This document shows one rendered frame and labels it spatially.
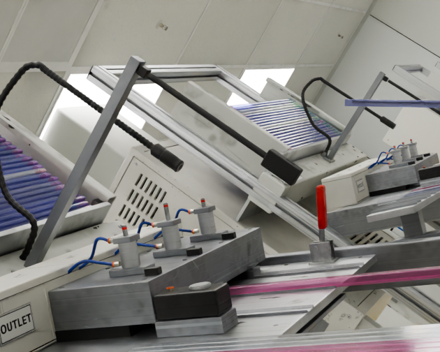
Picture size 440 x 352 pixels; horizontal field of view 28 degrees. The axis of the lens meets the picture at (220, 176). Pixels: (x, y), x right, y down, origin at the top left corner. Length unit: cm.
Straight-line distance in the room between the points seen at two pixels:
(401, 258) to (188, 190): 104
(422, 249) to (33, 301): 53
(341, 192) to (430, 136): 338
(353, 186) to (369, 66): 664
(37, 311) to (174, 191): 122
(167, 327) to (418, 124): 474
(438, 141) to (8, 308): 477
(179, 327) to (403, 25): 794
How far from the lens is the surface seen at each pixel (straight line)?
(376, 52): 883
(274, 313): 96
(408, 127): 562
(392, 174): 234
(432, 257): 122
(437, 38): 872
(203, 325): 93
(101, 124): 110
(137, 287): 97
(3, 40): 397
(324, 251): 123
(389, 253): 124
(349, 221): 205
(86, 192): 145
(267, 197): 206
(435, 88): 569
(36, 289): 102
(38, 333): 102
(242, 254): 119
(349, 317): 210
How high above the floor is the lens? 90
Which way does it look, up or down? 16 degrees up
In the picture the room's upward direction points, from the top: 55 degrees counter-clockwise
